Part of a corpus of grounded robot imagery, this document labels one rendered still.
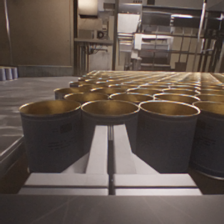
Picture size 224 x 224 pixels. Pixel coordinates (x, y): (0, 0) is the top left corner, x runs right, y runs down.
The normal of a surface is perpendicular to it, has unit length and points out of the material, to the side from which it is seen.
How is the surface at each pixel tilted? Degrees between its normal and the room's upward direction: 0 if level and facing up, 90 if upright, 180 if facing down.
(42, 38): 90
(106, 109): 90
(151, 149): 91
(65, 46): 90
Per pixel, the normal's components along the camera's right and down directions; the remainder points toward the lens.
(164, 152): -0.25, 0.27
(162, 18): 0.03, 0.29
